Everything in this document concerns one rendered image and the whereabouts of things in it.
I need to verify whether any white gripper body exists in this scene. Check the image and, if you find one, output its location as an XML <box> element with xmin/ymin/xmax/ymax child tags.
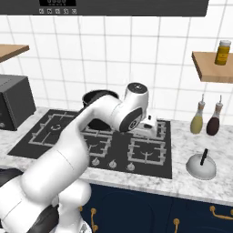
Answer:
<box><xmin>140</xmin><ymin>117</ymin><xmax>159</xmax><ymax>132</ymax></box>

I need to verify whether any black gas hob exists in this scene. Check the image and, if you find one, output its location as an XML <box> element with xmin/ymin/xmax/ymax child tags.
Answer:
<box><xmin>7</xmin><ymin>108</ymin><xmax>173</xmax><ymax>180</ymax></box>

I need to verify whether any yellow oil bottle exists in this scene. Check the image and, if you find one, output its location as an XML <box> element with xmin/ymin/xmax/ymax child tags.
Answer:
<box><xmin>189</xmin><ymin>93</ymin><xmax>207</xmax><ymax>136</ymax></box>

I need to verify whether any dark red sauce bottle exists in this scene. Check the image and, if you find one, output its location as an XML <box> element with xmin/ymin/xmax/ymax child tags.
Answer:
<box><xmin>206</xmin><ymin>94</ymin><xmax>225</xmax><ymax>137</ymax></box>

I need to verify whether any navy cupboard door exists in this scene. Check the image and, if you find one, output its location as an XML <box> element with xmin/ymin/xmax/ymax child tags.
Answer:
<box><xmin>80</xmin><ymin>182</ymin><xmax>173</xmax><ymax>233</ymax></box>

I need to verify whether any yellow spice jar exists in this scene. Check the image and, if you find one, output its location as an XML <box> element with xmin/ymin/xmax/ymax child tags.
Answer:
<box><xmin>214</xmin><ymin>39</ymin><xmax>232</xmax><ymax>66</ymax></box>

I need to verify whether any navy drawer front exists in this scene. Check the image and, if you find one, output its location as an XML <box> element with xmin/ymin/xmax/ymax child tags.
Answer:
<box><xmin>170</xmin><ymin>195</ymin><xmax>233</xmax><ymax>233</ymax></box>

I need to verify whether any black range hood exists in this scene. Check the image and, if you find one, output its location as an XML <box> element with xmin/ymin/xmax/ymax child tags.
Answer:
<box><xmin>0</xmin><ymin>0</ymin><xmax>210</xmax><ymax>18</ymax></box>

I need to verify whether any black toaster oven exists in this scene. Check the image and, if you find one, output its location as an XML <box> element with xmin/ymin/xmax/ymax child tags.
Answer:
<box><xmin>0</xmin><ymin>74</ymin><xmax>37</xmax><ymax>132</ymax></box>

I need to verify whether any wooden wall shelf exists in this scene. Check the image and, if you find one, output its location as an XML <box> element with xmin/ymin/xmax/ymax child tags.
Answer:
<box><xmin>191</xmin><ymin>51</ymin><xmax>233</xmax><ymax>85</ymax></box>
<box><xmin>0</xmin><ymin>44</ymin><xmax>31</xmax><ymax>64</ymax></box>

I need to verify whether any gold drawer handle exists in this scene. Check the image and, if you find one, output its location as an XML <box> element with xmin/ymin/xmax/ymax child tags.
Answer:
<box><xmin>208</xmin><ymin>205</ymin><xmax>233</xmax><ymax>221</ymax></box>

